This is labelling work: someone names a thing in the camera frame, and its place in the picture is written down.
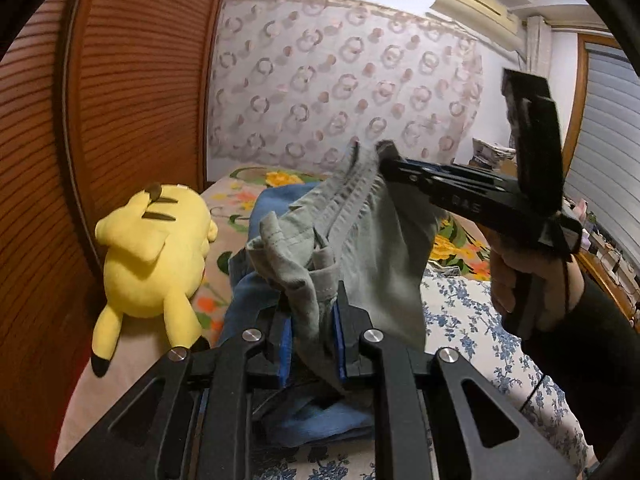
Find blue denim jeans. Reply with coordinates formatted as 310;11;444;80
217;182;381;447

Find grey-green hoodie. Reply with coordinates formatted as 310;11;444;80
245;137;451;396

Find white pipe duct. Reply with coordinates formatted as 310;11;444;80
527;15;547;79

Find person's right hand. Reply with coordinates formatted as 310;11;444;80
490;245;587;333

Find white air conditioner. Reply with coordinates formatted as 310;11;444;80
429;0;524;52

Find wooden louvred wardrobe door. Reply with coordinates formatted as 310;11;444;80
0;0;234;461

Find stack of newspapers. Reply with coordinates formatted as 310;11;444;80
470;137;519;167

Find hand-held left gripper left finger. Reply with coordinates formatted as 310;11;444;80
52;305;293;480

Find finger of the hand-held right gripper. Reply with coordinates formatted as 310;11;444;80
402;159;519;184
377;140;442;202

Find yellow plush toy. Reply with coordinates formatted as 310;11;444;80
91;182;219;378

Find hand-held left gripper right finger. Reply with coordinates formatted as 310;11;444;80
332;280;576;480

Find ring-patterned sheer curtain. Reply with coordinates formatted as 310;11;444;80
207;0;484;177

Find person's right forearm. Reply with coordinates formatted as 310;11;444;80
520;272;640;467

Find blue floral bedspread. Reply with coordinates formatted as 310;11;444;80
250;265;601;480

